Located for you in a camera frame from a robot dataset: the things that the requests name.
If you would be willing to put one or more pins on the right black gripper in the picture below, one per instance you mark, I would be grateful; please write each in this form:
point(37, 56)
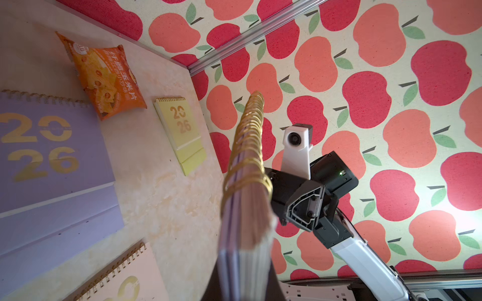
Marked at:
point(312, 204)

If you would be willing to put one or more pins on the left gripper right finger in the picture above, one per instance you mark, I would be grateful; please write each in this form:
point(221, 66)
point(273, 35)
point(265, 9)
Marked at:
point(275, 291)

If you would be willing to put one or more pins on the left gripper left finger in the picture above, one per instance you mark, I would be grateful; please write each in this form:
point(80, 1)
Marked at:
point(213, 292)

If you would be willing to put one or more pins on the purple calendar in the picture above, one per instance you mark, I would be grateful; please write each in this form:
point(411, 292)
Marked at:
point(57, 185)
point(248, 220)

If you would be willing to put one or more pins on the pink 2026 calendar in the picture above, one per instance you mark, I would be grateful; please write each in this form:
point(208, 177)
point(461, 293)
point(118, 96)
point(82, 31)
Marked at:
point(133, 276)

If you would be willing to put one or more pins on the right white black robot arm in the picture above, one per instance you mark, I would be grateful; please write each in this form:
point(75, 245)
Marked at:
point(358, 255)

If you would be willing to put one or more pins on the yellow-green calendar right back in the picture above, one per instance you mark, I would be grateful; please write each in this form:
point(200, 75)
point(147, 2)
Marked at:
point(182, 131)

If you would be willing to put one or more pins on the orange snack bag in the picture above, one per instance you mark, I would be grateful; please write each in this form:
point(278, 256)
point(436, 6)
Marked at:
point(106, 78)

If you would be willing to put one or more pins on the aluminium front rail frame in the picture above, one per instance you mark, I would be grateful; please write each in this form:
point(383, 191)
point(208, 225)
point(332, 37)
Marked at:
point(411, 286)

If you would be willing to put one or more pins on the right aluminium corner post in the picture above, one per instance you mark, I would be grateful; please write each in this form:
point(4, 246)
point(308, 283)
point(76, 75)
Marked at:
point(264, 28)

